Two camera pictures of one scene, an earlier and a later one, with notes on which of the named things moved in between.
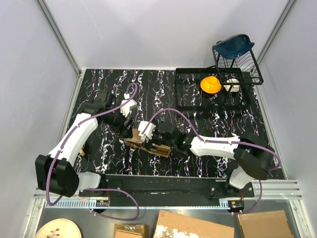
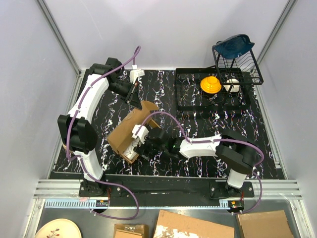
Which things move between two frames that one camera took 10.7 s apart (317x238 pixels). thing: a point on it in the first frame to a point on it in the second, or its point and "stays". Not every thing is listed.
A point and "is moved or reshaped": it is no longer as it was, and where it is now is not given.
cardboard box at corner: x=272 y=224 stays
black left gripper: x=126 y=131 to x=132 y=97
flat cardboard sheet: x=171 y=225 stays
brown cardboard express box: x=135 y=142 is moved or reshaped
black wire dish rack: x=242 y=70 stays
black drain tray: x=211 y=88 stays
